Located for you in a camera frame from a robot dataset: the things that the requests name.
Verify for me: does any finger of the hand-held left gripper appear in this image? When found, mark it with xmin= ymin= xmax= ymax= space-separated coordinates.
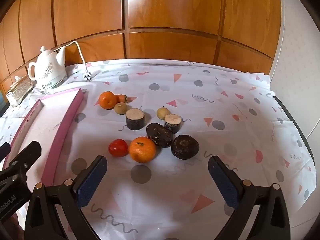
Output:
xmin=9 ymin=141 xmax=42 ymax=174
xmin=0 ymin=142 xmax=11 ymax=164

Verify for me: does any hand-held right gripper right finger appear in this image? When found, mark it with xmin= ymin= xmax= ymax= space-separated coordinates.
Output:
xmin=208 ymin=155 xmax=292 ymax=240

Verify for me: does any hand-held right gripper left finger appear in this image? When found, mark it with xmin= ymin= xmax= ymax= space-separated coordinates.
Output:
xmin=24 ymin=155 xmax=108 ymax=240

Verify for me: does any red tomato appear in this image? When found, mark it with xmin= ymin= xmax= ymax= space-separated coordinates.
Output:
xmin=108 ymin=139 xmax=128 ymax=157

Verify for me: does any ring-centred dark water chestnut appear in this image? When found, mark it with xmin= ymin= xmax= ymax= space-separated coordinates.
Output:
xmin=171 ymin=135 xmax=200 ymax=160

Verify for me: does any pink foam tray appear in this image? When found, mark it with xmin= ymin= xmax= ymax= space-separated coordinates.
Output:
xmin=0 ymin=87 xmax=84 ymax=188

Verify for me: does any large orange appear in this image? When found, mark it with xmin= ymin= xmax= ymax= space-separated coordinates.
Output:
xmin=129 ymin=136 xmax=157 ymax=163

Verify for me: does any dark sugarcane piece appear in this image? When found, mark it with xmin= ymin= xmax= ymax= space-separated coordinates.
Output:
xmin=164 ymin=114 xmax=182 ymax=134
xmin=125 ymin=108 xmax=146 ymax=130

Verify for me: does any white-speckled dark water chestnut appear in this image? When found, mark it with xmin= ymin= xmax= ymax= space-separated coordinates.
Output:
xmin=146 ymin=123 xmax=174 ymax=148

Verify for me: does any pale yellowish kiwi fruit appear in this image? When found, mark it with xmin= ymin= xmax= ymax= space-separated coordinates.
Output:
xmin=156 ymin=107 xmax=171 ymax=120

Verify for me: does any white patterned tablecloth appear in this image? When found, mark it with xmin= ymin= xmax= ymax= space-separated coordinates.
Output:
xmin=0 ymin=59 xmax=317 ymax=240

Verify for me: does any silver patterned tissue box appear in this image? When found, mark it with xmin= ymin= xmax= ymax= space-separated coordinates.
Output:
xmin=6 ymin=76 xmax=34 ymax=107

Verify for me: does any brown kiwi fruit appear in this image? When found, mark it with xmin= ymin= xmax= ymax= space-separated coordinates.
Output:
xmin=114 ymin=102 xmax=127 ymax=115

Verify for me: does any small orange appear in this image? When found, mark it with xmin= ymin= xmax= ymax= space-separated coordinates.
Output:
xmin=99 ymin=91 xmax=117 ymax=110

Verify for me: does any white ceramic electric kettle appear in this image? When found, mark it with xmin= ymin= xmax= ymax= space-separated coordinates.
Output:
xmin=28 ymin=46 xmax=68 ymax=91

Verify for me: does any wooden panelled cabinet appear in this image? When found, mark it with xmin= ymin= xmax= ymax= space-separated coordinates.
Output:
xmin=0 ymin=0 xmax=285 ymax=98

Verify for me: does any white power cable with plug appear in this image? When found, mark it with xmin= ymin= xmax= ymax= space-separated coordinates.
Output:
xmin=54 ymin=41 xmax=98 ymax=82

